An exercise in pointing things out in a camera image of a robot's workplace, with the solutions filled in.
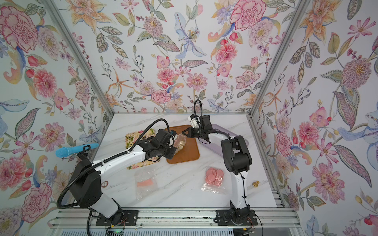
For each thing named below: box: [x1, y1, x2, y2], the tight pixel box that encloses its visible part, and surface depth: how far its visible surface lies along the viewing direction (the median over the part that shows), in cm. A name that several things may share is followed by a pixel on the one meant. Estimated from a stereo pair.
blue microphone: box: [55, 143, 100, 158], surface depth 69 cm
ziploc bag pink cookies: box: [201, 167, 226, 194], surface depth 84 cm
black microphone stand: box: [77, 145, 92, 160], surface depth 80 cm
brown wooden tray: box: [166, 135, 200, 164], surface depth 97 cm
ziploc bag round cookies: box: [134, 169, 158, 201], surface depth 87 cm
